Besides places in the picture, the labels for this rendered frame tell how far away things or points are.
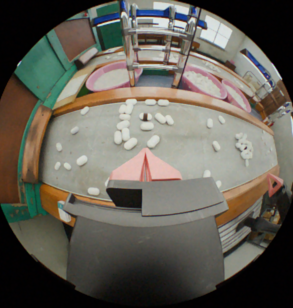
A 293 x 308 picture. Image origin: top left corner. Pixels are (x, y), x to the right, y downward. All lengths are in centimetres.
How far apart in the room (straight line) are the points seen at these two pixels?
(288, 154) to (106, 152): 502
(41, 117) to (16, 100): 16
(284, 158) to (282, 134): 84
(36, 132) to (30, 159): 10
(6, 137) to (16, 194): 20
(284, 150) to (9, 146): 538
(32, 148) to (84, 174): 25
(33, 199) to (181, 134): 61
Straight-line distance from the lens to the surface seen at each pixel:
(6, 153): 46
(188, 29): 30
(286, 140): 493
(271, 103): 518
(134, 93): 32
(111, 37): 286
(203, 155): 29
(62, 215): 34
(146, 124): 25
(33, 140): 43
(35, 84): 53
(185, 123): 30
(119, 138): 24
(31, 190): 49
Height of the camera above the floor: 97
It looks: 77 degrees down
